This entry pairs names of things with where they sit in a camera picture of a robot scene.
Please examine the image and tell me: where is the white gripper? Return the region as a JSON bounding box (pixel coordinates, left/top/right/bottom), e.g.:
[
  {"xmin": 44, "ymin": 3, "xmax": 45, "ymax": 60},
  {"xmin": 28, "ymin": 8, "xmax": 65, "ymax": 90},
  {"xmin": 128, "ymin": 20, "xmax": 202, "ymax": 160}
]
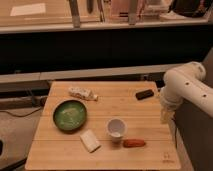
[{"xmin": 159, "ymin": 87, "xmax": 183, "ymax": 124}]

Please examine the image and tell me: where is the black eraser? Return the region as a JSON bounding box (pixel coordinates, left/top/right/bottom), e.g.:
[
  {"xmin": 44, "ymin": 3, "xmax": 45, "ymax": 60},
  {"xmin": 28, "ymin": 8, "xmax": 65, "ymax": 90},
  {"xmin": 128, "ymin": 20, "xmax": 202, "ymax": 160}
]
[{"xmin": 135, "ymin": 89, "xmax": 154, "ymax": 100}]

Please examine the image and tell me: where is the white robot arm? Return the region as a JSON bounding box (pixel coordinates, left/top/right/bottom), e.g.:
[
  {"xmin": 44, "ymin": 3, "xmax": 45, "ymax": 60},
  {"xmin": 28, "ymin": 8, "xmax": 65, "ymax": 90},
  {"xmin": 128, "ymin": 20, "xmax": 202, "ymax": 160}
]
[{"xmin": 159, "ymin": 62, "xmax": 213, "ymax": 124}]

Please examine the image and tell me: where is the white sponge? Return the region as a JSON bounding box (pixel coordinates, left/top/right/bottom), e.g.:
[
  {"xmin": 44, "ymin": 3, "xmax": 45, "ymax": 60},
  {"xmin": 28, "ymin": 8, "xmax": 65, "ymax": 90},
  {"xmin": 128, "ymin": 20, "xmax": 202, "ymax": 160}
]
[{"xmin": 80, "ymin": 130, "xmax": 101, "ymax": 153}]

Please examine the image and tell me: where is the orange sausage toy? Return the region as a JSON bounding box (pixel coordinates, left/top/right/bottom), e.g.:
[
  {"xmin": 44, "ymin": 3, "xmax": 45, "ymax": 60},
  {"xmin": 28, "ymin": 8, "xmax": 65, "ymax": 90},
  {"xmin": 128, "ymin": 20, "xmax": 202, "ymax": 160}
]
[{"xmin": 123, "ymin": 139, "xmax": 146, "ymax": 148}]

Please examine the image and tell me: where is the white cup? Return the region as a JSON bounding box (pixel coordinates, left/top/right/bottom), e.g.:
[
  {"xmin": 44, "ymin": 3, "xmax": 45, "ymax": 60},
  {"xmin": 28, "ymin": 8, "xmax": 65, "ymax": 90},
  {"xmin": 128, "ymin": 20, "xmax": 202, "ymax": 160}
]
[{"xmin": 106, "ymin": 118, "xmax": 126, "ymax": 143}]

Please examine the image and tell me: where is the green bowl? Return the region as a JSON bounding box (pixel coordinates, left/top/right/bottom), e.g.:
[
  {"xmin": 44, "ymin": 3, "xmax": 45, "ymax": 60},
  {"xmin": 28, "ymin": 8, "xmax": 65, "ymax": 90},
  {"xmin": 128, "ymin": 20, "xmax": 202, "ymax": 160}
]
[{"xmin": 53, "ymin": 100, "xmax": 87, "ymax": 132}]

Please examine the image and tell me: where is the white paper sheet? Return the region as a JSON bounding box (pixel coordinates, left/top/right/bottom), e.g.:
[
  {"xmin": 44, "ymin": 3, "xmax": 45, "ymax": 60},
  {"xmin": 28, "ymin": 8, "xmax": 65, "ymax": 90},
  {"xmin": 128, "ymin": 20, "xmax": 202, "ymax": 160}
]
[{"xmin": 10, "ymin": 3, "xmax": 46, "ymax": 16}]

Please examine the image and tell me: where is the grey metal post right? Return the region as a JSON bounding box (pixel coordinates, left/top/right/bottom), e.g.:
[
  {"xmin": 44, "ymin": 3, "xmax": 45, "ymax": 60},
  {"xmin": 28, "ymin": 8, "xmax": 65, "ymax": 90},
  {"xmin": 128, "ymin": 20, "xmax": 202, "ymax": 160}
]
[{"xmin": 128, "ymin": 0, "xmax": 138, "ymax": 25}]

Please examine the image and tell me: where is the grey metal post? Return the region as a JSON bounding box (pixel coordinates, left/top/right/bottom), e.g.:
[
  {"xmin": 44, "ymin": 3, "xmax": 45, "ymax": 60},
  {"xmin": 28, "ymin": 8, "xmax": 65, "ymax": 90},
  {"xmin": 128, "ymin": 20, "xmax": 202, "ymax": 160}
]
[
  {"xmin": 128, "ymin": 0, "xmax": 138, "ymax": 25},
  {"xmin": 69, "ymin": 0, "xmax": 81, "ymax": 28}
]

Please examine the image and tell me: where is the black cable on floor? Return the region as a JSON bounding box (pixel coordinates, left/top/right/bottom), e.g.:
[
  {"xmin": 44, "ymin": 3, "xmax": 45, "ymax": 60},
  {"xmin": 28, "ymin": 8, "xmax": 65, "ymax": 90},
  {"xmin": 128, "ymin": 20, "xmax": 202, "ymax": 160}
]
[{"xmin": 0, "ymin": 106, "xmax": 44, "ymax": 118}]

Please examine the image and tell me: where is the grey metal post left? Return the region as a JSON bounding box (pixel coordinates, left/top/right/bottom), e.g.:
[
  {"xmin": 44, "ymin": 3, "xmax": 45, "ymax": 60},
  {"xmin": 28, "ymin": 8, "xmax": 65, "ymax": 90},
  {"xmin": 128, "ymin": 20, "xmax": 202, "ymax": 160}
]
[{"xmin": 69, "ymin": 0, "xmax": 81, "ymax": 28}]

